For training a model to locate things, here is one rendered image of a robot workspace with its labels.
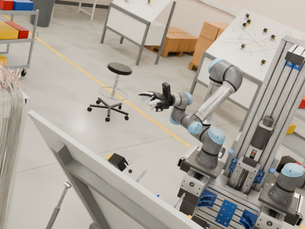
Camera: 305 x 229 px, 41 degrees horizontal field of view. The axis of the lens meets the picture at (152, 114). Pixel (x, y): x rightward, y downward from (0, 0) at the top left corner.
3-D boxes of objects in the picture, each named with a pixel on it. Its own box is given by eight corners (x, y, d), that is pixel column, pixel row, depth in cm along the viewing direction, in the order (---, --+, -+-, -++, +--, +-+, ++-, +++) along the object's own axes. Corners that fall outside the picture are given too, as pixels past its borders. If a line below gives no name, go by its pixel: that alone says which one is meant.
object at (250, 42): (241, 133, 632) (284, 31, 567) (186, 98, 701) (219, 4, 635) (264, 127, 683) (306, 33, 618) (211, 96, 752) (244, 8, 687)
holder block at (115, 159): (117, 180, 137) (134, 161, 141) (97, 169, 145) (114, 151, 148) (123, 188, 140) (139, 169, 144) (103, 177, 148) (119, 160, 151)
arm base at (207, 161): (198, 152, 270) (203, 140, 266) (219, 162, 266) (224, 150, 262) (191, 161, 257) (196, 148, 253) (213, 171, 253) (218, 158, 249)
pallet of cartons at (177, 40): (171, 43, 1025) (176, 27, 1008) (195, 56, 982) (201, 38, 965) (138, 43, 936) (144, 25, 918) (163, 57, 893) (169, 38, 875)
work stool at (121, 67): (83, 113, 538) (94, 65, 511) (99, 100, 591) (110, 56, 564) (121, 128, 531) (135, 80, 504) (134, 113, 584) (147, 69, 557)
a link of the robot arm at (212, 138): (211, 155, 250) (218, 136, 245) (196, 144, 258) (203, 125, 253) (223, 153, 258) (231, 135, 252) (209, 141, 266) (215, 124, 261)
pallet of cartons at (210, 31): (187, 68, 872) (203, 21, 830) (209, 67, 931) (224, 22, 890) (233, 92, 806) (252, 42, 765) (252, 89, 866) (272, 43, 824)
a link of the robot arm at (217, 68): (198, 145, 257) (228, 65, 236) (182, 132, 267) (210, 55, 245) (210, 142, 265) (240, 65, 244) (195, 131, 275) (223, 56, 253)
